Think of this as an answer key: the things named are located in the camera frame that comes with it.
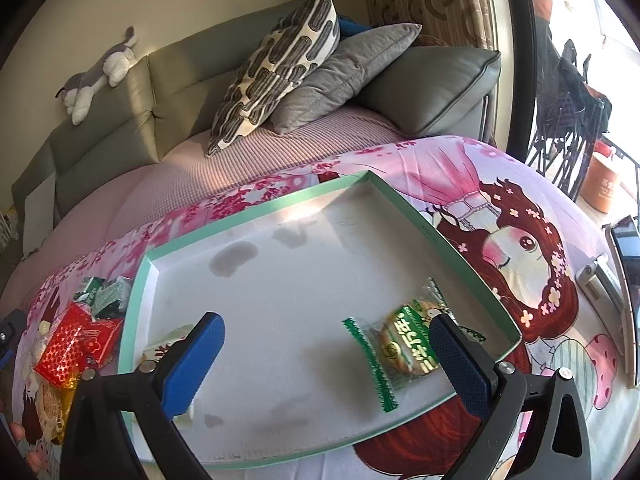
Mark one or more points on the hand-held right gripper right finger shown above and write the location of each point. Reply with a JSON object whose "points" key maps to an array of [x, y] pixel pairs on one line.
{"points": [[457, 360]]}

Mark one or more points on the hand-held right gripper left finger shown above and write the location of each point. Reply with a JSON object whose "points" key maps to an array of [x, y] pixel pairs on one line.
{"points": [[195, 365]]}

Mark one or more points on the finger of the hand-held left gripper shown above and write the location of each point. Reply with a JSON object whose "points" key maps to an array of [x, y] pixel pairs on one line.
{"points": [[15, 325]]}

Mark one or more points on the white orange snack packet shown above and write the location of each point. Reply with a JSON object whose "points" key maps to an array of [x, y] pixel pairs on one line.
{"points": [[165, 342]]}

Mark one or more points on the shiny red patterned snack packet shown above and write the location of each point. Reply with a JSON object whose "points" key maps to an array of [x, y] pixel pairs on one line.
{"points": [[62, 350]]}

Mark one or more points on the green round cake packet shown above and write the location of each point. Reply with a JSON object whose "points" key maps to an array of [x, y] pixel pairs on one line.
{"points": [[400, 345]]}

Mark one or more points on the green white biscuit packet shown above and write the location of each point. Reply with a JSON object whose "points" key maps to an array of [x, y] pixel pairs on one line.
{"points": [[90, 290]]}

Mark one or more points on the golden clear snack packet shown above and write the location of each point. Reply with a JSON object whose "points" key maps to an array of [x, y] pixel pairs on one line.
{"points": [[67, 405]]}

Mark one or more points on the dark green snack packet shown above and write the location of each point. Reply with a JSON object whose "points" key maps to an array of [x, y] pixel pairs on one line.
{"points": [[112, 297]]}

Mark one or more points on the mint green tray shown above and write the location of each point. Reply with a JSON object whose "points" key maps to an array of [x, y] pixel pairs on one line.
{"points": [[300, 285]]}

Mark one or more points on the person's left hand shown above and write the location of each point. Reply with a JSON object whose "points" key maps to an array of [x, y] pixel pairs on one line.
{"points": [[21, 432]]}

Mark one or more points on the white cushion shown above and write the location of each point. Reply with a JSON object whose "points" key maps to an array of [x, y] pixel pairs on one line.
{"points": [[39, 215]]}

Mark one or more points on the pink printed blanket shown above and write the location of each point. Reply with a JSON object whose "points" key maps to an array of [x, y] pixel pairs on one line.
{"points": [[500, 185]]}

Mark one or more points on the smartphone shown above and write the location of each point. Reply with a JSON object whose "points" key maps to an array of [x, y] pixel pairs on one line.
{"points": [[629, 270]]}

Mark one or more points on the pink sofa cover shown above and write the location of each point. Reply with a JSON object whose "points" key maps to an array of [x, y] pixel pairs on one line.
{"points": [[200, 170]]}

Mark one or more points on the orange bucket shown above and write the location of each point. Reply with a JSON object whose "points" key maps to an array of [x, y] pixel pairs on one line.
{"points": [[602, 185]]}

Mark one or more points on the grey white plush dog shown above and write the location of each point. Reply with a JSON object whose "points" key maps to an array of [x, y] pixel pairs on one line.
{"points": [[95, 77]]}

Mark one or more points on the black folding rack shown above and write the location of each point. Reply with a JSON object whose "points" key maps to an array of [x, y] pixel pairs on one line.
{"points": [[560, 110]]}

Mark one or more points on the grey green sofa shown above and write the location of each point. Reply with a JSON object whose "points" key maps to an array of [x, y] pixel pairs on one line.
{"points": [[200, 85]]}

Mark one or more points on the grey pillow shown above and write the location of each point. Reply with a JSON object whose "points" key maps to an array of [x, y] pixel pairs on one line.
{"points": [[340, 75]]}

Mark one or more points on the black white patterned pillow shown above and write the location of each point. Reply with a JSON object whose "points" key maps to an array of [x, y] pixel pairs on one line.
{"points": [[280, 65]]}

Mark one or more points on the black door frame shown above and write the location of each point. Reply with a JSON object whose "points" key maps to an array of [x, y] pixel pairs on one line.
{"points": [[522, 60]]}

